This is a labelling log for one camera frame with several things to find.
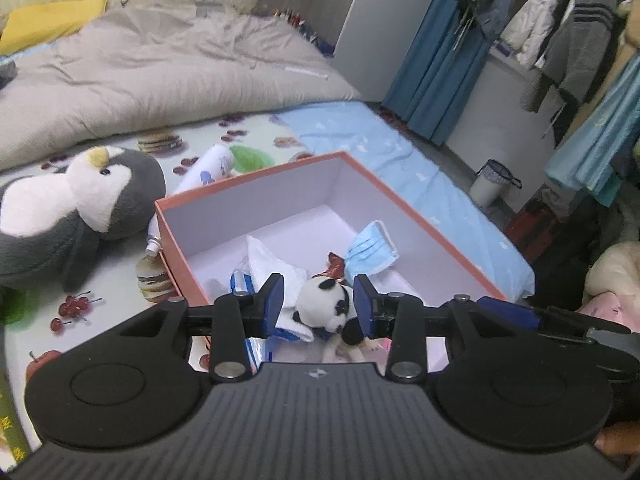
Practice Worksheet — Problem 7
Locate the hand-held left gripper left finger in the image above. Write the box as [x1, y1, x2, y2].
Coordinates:
[117, 272, 286, 384]

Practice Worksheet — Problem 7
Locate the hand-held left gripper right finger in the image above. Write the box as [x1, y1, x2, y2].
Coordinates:
[354, 274, 506, 381]

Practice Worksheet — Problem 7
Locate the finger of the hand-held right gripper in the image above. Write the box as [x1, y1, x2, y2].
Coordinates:
[475, 296, 601, 345]

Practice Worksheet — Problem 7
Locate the white waffle towel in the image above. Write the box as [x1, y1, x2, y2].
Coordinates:
[245, 236, 316, 344]

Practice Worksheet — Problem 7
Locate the small panda plush toy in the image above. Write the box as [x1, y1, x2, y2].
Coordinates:
[291, 277, 386, 361]

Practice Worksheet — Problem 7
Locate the red foil packet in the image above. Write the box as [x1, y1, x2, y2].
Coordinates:
[312, 252, 349, 281]

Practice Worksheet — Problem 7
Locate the blue face mask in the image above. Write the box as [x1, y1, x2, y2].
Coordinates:
[345, 220, 402, 277]

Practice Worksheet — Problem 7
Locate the pink cardboard box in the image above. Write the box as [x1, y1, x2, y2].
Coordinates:
[154, 151, 509, 376]

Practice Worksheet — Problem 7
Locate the person's right hand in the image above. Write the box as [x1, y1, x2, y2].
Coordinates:
[595, 419, 640, 458]

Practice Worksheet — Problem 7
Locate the cream plush toy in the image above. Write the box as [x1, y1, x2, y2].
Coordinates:
[586, 241, 640, 307]

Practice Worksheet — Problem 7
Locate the dark clothes pile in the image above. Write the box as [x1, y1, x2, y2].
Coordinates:
[504, 185, 618, 312]

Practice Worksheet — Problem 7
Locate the white waste bin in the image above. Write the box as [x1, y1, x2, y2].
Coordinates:
[469, 159, 524, 209]

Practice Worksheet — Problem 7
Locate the white plastic bottle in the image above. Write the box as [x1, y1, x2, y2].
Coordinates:
[145, 143, 236, 256]

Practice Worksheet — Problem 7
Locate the light blue bed sheet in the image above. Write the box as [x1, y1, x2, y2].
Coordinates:
[276, 100, 537, 302]

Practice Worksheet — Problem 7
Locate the grey penguin plush toy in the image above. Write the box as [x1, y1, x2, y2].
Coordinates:
[0, 146, 167, 292]

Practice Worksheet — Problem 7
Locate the blue curtain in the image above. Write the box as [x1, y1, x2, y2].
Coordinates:
[382, 0, 494, 147]

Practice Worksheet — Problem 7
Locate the grey duvet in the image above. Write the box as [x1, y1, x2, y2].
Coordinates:
[0, 2, 364, 174]

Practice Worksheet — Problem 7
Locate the row of small bottles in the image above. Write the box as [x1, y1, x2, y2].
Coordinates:
[255, 5, 337, 59]

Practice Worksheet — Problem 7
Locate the row of hanging clothes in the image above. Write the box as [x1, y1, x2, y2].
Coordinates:
[456, 0, 640, 209]

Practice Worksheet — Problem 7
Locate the green printed strip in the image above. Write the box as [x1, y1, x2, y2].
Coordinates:
[0, 360, 32, 467]

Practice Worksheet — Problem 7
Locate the yellow pillow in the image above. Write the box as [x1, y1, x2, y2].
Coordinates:
[0, 0, 110, 56]

